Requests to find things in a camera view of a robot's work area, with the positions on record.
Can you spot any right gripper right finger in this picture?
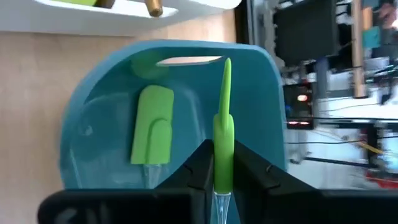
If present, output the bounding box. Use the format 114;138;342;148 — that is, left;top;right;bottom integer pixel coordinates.
233;139;322;224

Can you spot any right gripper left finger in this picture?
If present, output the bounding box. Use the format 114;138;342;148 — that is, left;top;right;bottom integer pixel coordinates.
157;139;216;224

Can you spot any green spatula clear handle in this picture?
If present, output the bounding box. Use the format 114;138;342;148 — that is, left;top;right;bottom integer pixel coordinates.
213;57;236;224
130;84;175;189

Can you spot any teal plastic bin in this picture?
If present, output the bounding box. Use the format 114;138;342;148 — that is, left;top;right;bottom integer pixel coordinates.
58;39;289;224

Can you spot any white plastic bin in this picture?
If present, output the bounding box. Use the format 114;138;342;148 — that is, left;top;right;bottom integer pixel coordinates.
0;0;243;37

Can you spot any lime green silicone spoon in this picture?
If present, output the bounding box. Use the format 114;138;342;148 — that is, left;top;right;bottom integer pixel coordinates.
51;0;97;7

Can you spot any black background screen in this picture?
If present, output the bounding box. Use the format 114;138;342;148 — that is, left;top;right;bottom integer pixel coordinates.
273;0;340;62

